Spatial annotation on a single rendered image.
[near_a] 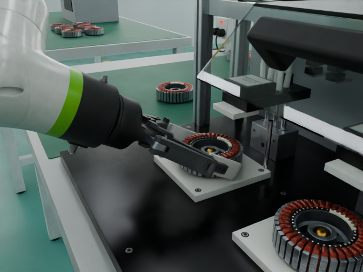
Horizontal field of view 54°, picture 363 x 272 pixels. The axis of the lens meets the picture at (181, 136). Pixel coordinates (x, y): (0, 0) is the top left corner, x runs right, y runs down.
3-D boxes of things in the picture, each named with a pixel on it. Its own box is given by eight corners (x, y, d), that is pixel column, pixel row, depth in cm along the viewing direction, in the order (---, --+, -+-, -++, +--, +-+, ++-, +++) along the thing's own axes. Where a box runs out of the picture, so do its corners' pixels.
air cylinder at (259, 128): (275, 162, 65) (278, 135, 63) (249, 145, 71) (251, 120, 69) (295, 155, 67) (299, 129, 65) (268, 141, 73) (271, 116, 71)
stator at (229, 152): (199, 187, 55) (200, 165, 54) (167, 156, 64) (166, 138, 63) (255, 169, 60) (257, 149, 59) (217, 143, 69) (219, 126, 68)
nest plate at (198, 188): (195, 203, 54) (195, 196, 53) (153, 161, 66) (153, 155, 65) (270, 177, 60) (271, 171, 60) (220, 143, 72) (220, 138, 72)
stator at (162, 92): (190, 105, 98) (190, 92, 97) (152, 102, 100) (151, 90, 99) (196, 93, 108) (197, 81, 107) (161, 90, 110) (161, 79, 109)
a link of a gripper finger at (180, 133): (163, 138, 63) (162, 137, 64) (193, 148, 67) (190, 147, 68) (171, 123, 63) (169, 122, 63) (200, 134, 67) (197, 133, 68)
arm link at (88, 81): (93, 73, 42) (74, 58, 49) (54, 160, 43) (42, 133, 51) (136, 91, 45) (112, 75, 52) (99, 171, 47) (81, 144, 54)
